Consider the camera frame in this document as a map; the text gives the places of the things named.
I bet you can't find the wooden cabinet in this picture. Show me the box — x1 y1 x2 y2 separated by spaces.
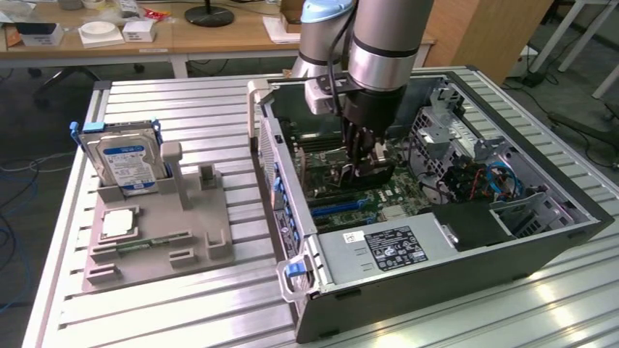
424 0 555 86

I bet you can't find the black round lamp base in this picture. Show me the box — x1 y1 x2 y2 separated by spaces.
184 0 236 27

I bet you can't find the silver power supply unit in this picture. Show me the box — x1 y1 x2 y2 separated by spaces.
316 212 460 287

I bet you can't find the white labelled box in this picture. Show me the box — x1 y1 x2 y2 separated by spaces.
121 20 158 43

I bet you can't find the black camera cable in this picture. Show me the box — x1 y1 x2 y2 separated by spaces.
324 7 361 117

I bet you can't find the white box round lid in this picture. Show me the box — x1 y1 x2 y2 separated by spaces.
77 20 126 49

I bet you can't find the silver CPU chip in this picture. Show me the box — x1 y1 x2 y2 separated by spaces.
100 210 136 239

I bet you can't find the white device red dot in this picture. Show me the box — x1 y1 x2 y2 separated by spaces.
504 46 540 79

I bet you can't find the black RAM slot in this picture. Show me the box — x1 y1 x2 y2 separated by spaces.
292 137 345 147
288 129 345 139
315 188 368 199
289 133 345 144
293 141 345 152

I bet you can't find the white box black top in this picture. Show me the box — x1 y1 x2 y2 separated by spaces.
12 22 65 47

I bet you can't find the silver chipset heatsink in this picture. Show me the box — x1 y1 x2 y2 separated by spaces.
380 205 411 220

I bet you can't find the silver disk bay cage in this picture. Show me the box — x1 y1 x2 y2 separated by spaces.
415 107 484 182

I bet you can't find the grey parts rack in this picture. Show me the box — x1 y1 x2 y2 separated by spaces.
81 141 237 294

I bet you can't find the black expansion slot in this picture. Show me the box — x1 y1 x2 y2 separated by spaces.
312 191 368 208

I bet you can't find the wooden desk white frame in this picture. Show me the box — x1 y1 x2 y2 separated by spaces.
0 0 436 79

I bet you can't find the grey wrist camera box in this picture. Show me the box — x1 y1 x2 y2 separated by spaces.
304 75 348 116

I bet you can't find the green GPU card with bracket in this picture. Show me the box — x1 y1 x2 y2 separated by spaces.
297 143 396 193

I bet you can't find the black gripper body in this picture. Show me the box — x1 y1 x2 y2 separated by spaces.
340 86 405 138

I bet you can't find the brown cardboard box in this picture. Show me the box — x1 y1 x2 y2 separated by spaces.
280 0 304 25

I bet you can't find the hard disk with blue label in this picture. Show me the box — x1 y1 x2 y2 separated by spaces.
78 125 161 197

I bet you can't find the white paper stack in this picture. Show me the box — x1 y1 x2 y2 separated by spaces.
261 14 301 44

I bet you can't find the black office chair base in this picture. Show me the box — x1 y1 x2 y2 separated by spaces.
28 63 145 108

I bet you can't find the blue data cable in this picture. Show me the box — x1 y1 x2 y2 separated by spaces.
484 162 523 199

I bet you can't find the blue disk caddy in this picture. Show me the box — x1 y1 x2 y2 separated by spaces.
68 117 170 181

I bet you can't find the black and silver PC case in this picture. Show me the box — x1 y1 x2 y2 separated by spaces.
245 70 616 344

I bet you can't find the white table frame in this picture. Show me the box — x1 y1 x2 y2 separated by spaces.
529 0 619 99

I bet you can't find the green RAM stick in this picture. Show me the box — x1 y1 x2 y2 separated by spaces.
114 237 178 254

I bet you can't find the black floor stand base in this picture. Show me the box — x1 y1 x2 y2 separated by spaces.
548 112 619 148

